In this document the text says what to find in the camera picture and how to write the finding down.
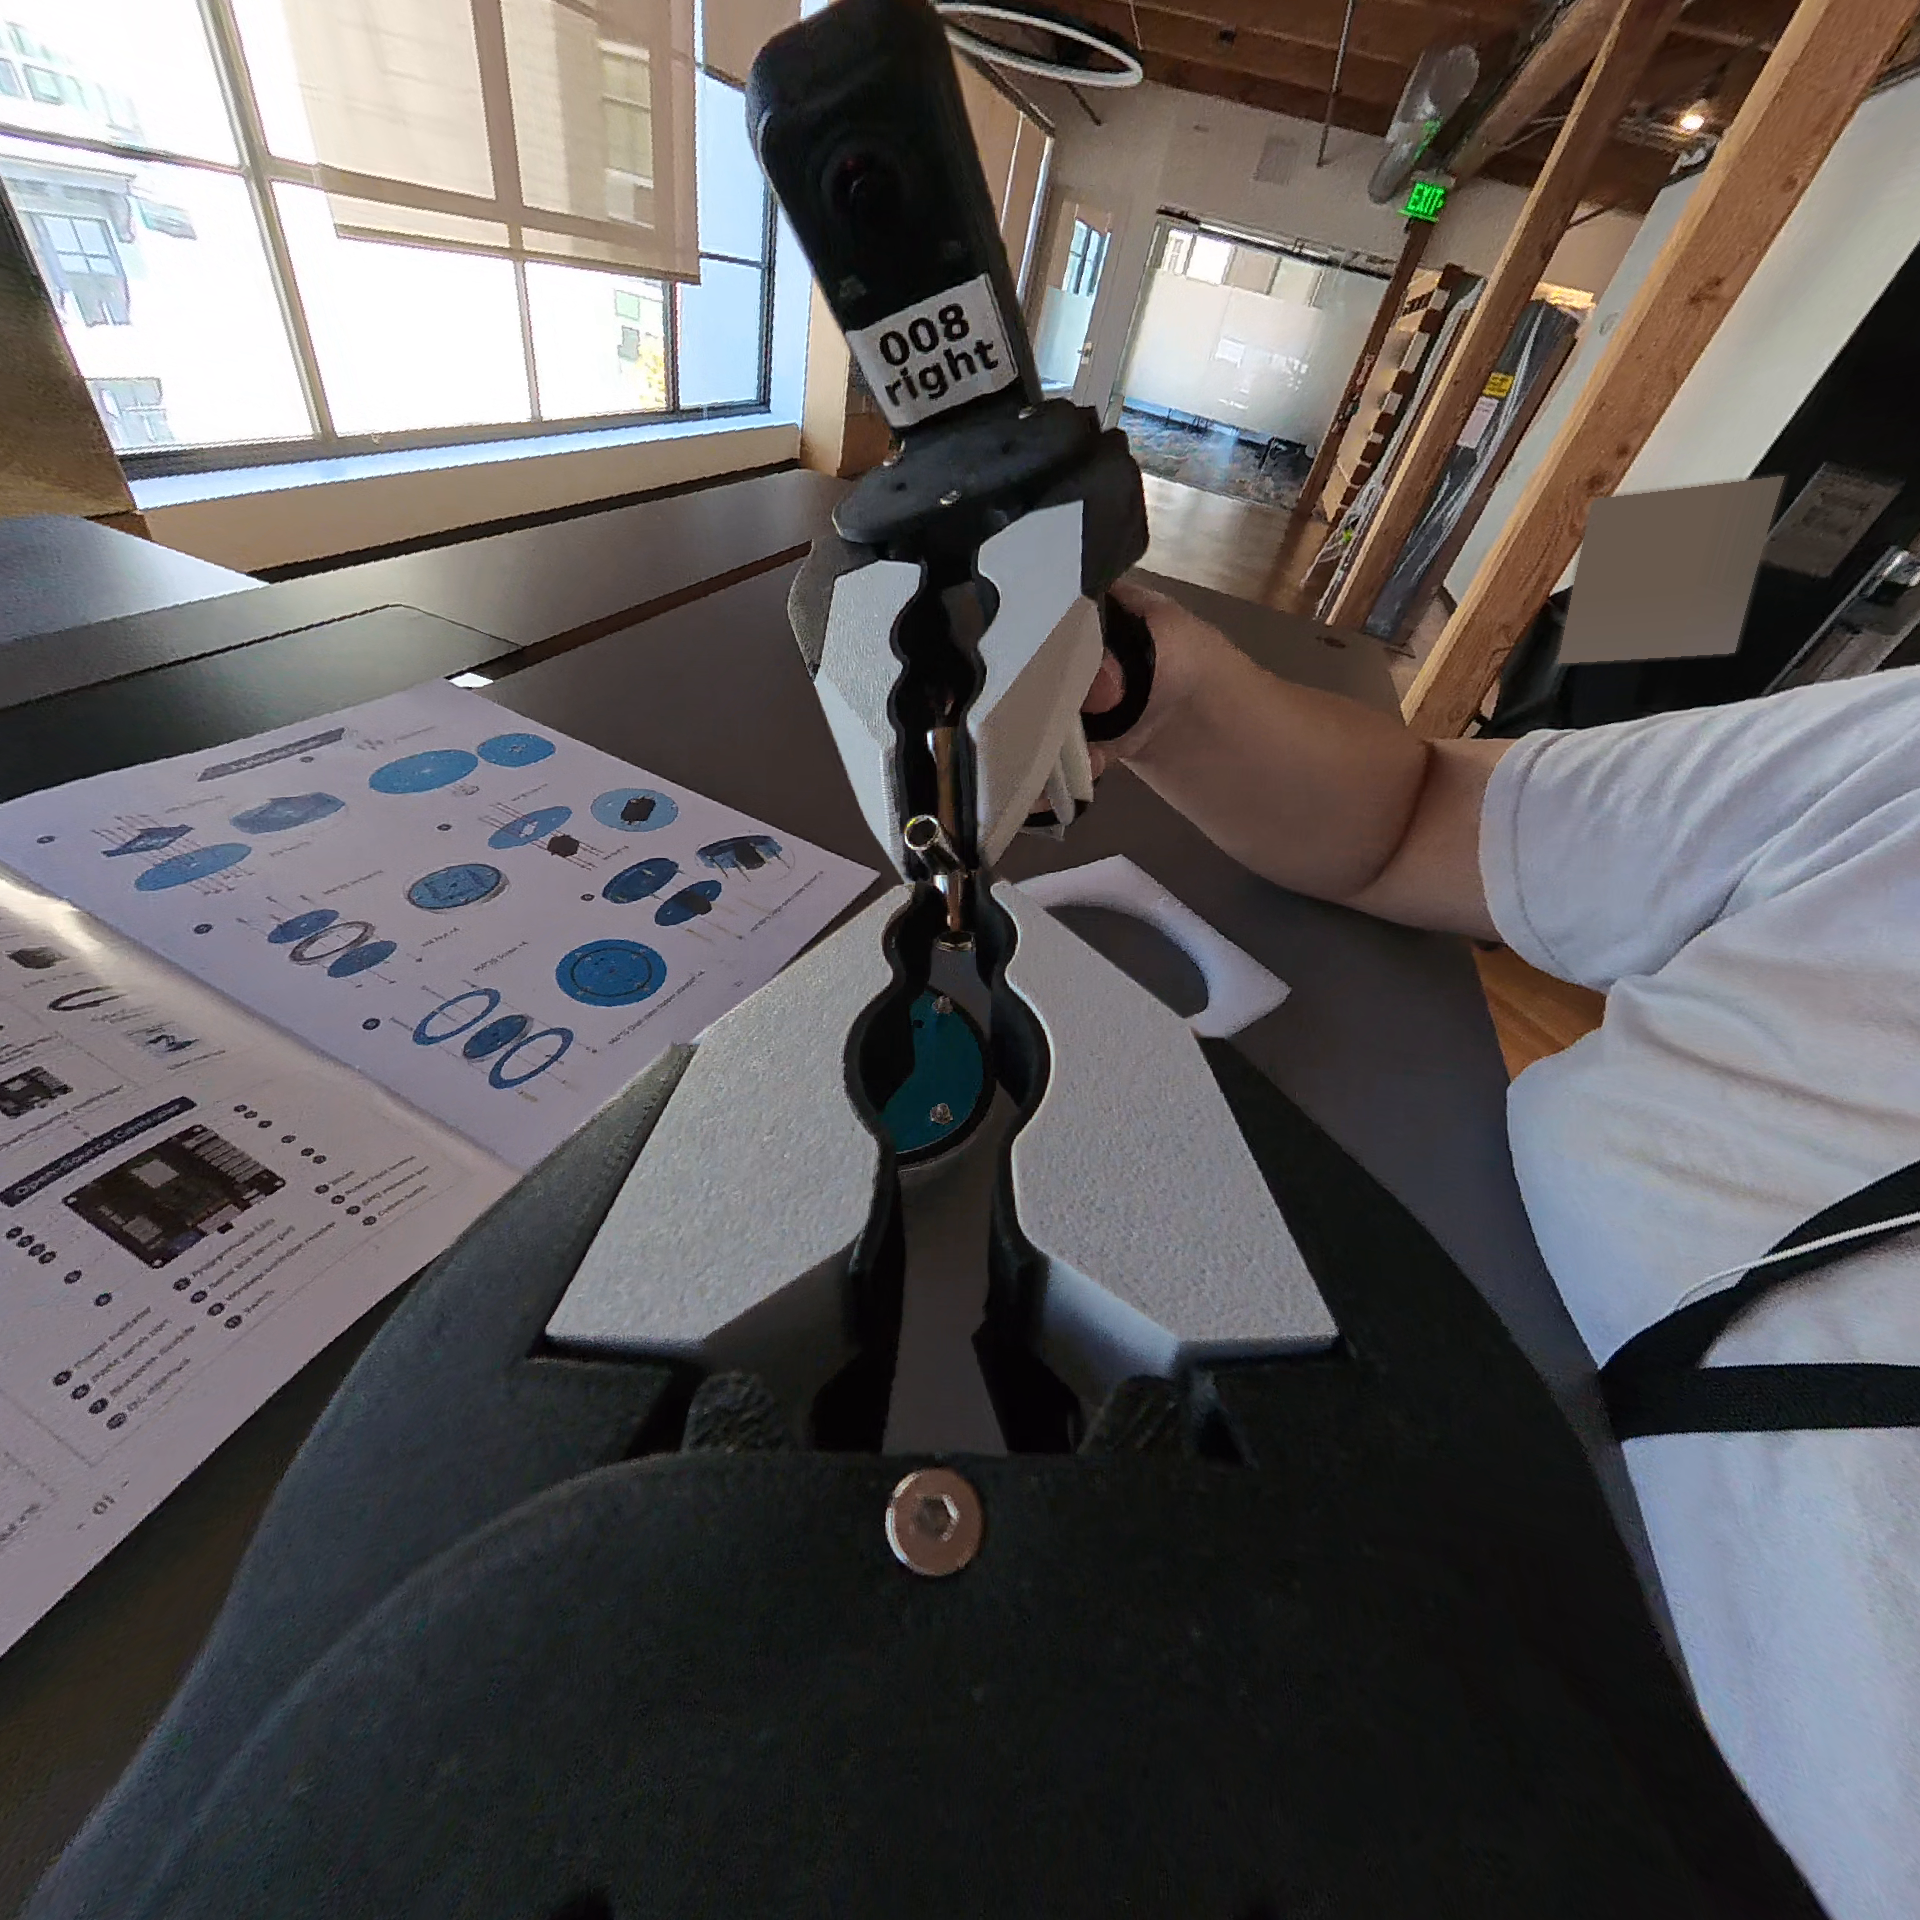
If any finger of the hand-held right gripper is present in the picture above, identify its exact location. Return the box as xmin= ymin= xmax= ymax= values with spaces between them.
xmin=957 ymin=501 xmax=1095 ymax=871
xmin=815 ymin=558 xmax=931 ymax=887

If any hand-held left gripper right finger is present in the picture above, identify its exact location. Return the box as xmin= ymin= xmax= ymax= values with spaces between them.
xmin=982 ymin=881 xmax=1342 ymax=1374

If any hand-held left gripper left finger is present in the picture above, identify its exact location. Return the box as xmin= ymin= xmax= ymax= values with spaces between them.
xmin=547 ymin=881 xmax=910 ymax=1363

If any small metal socket wrench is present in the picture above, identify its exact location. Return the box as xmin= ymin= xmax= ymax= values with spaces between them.
xmin=904 ymin=719 xmax=979 ymax=954

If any blue round base plate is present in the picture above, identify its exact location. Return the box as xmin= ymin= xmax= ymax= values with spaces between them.
xmin=874 ymin=989 xmax=992 ymax=1160

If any dark grey desk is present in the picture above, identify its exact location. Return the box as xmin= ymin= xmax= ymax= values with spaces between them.
xmin=0 ymin=468 xmax=1652 ymax=1920

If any person's right hand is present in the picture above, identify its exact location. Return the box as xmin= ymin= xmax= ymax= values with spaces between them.
xmin=1083 ymin=581 xmax=1297 ymax=791

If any white foam square with hole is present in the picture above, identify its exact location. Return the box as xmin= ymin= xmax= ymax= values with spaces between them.
xmin=1016 ymin=854 xmax=1292 ymax=1040

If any beige roller blind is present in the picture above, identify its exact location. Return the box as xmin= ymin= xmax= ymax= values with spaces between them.
xmin=282 ymin=0 xmax=705 ymax=288

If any white instruction booklet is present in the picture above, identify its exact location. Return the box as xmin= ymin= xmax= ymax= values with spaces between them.
xmin=0 ymin=677 xmax=884 ymax=1660

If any large window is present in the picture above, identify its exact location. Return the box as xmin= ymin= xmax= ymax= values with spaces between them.
xmin=0 ymin=0 xmax=782 ymax=459

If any white t-shirt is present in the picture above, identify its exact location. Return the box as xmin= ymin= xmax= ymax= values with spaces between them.
xmin=1476 ymin=666 xmax=1920 ymax=1920

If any brown wooden panel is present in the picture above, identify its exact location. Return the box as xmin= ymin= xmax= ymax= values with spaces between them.
xmin=0 ymin=185 xmax=152 ymax=539

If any silver air duct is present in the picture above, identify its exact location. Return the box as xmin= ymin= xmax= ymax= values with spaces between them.
xmin=1373 ymin=42 xmax=1488 ymax=212

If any thin wooden post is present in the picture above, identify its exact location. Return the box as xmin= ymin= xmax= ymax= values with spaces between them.
xmin=1324 ymin=0 xmax=1695 ymax=630

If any black strap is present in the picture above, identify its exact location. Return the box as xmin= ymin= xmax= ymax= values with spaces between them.
xmin=1597 ymin=1162 xmax=1920 ymax=1445

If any black desk with cable flap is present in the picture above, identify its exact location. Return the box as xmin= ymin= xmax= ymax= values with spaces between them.
xmin=0 ymin=514 xmax=525 ymax=759

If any thick wooden post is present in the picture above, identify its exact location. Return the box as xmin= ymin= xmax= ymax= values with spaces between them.
xmin=1403 ymin=0 xmax=1920 ymax=740

